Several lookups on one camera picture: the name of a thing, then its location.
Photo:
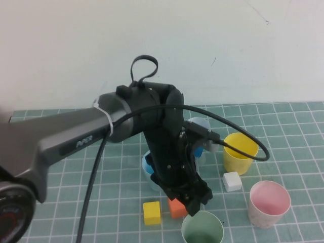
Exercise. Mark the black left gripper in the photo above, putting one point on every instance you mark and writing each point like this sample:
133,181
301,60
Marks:
172,162

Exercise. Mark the green plastic cup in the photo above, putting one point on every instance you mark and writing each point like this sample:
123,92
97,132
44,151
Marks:
202,227

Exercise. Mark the yellow plastic cup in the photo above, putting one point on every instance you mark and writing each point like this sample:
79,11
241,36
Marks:
238,165

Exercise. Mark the pink plastic cup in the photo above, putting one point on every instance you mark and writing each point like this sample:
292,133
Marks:
263,217

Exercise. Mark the orange cube block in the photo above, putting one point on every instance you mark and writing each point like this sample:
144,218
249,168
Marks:
177,210

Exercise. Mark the large yellow cube block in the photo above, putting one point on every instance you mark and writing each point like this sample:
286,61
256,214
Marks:
152,212

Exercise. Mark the white cube block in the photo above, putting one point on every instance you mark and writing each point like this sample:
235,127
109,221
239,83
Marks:
231,181

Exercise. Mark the blue paper cone cup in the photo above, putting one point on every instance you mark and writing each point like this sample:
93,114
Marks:
198,152

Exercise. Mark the light blue plastic cup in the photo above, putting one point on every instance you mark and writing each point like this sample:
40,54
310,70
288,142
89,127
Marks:
145,164

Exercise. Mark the white zip tie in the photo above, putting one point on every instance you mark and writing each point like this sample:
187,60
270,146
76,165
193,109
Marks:
108,119

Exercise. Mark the teal checkered tablecloth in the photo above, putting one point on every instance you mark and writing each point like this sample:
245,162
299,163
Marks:
291,126

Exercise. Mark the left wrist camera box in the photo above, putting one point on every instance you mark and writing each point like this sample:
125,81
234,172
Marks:
200,130

